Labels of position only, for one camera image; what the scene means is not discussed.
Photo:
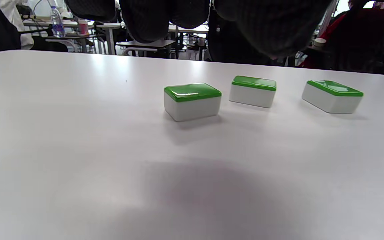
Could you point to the person's left hand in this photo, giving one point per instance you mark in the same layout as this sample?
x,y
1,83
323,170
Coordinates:
x,y
272,26

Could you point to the dark desk top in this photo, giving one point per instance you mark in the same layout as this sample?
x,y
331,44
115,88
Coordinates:
x,y
145,43

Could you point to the clear plastic water bottle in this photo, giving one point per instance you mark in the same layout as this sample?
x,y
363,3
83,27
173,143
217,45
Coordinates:
x,y
57,25

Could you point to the white metal cart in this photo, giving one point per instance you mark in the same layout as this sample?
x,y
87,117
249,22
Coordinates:
x,y
138,50

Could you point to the pink cup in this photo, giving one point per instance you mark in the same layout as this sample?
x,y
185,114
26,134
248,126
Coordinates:
x,y
82,28

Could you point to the white paper cup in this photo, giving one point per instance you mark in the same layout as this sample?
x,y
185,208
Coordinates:
x,y
319,42

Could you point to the green white mahjong tile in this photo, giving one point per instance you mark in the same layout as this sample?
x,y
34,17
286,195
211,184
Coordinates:
x,y
252,96
328,101
192,108

